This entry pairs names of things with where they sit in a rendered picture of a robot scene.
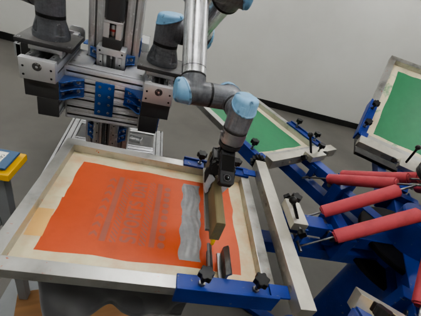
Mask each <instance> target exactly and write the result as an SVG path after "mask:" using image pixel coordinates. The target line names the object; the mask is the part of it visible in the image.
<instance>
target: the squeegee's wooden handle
mask: <svg viewBox="0 0 421 316"><path fill-rule="evenodd" d="M211 152H212V151H211ZM211 152H210V154H209V158H210V156H211ZM209 158H208V160H207V163H206V165H205V168H207V167H208V166H209V164H210V162H209ZM217 178H218V175H216V176H215V181H214V182H212V183H211V185H210V188H209V192H208V205H209V229H210V230H209V239H211V240H219V238H220V237H221V234H222V232H223V230H224V228H225V226H226V221H225V214H224V204H223V198H222V187H221V186H219V185H218V184H217Z"/></svg>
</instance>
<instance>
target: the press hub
mask: <svg viewBox="0 0 421 316"><path fill-rule="evenodd" d="M416 173H417V175H418V177H419V179H420V180H421V164H419V165H418V166H417V168H416ZM371 208H373V209H374V210H375V211H376V212H377V213H379V214H380V215H381V216H386V215H389V214H393V213H395V212H394V211H391V210H389V209H385V208H379V207H371ZM412 208H417V209H419V210H421V205H419V204H415V203H405V204H404V205H403V206H402V207H401V208H400V209H399V210H398V211H397V213H398V212H401V211H405V210H408V209H412ZM371 219H374V218H373V217H371V216H370V215H369V214H368V213H367V212H366V211H365V210H363V211H362V212H361V213H360V215H359V217H358V223H360V222H364V221H368V220H371ZM384 233H385V234H386V235H387V237H388V239H389V240H390V241H391V242H392V243H393V244H392V245H390V244H386V243H379V242H374V241H372V242H370V243H369V246H370V247H371V249H372V250H373V252H374V254H375V256H376V257H377V258H378V259H377V260H368V259H363V258H355V259H354V260H353V261H354V262H355V264H350V263H348V264H347V265H346V266H345V267H344V268H343V269H342V270H341V271H340V272H339V273H338V274H337V275H336V276H335V277H334V279H332V281H330V282H329V284H327V286H325V287H324V289H322V291H320V293H319V294H318V295H317V296H316V297H315V298H314V299H313V300H314V304H315V306H316V309H317V312H316V313H315V314H314V315H313V316H348V314H349V313H350V310H351V308H350V307H349V305H348V304H347V301H348V299H349V298H350V296H351V294H352V293H353V291H354V289H355V287H358V288H360V289H361V290H363V291H365V292H367V293H368V294H370V295H372V296H373V297H375V298H377V299H379V300H380V301H382V291H381V289H382V290H383V291H385V290H386V289H387V279H386V273H385V269H386V268H387V267H388V266H389V267H390V268H392V269H394V270H395V271H396V272H398V273H399V274H401V275H404V274H405V272H406V269H405V263H404V259H403V253H405V254H406V255H407V256H409V257H411V258H413V259H414V260H417V261H419V264H420V259H421V222H420V223H415V224H411V225H408V226H404V227H401V228H396V229H391V230H389V231H384Z"/></svg>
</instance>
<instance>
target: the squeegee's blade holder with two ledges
mask: <svg viewBox="0 0 421 316"><path fill-rule="evenodd" d="M205 170H206V168H203V170H202V172H203V192H204V172H205ZM204 229H205V231H209V230H210V229H209V205H208V193H205V192H204Z"/></svg>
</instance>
